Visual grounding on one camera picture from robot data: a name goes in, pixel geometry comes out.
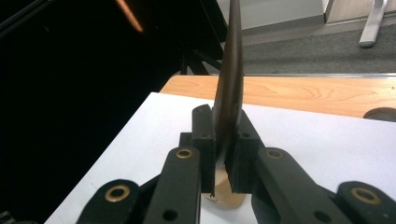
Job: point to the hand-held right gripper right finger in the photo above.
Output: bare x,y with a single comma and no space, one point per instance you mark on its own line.
244,149

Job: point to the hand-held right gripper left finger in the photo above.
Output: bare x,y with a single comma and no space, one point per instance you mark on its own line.
207,146

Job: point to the round wooden holder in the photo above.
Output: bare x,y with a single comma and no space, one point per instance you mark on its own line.
222,194

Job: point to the black kitchen knife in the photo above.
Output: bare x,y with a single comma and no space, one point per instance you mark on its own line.
229,77

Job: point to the white table cover sheet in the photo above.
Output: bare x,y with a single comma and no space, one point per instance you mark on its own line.
311,149

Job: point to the black metal stand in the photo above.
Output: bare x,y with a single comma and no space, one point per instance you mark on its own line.
199,63

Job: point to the black curtain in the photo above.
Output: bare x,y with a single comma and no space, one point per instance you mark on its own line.
77,93

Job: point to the white metal desk frame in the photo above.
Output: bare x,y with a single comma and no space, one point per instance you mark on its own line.
372,25

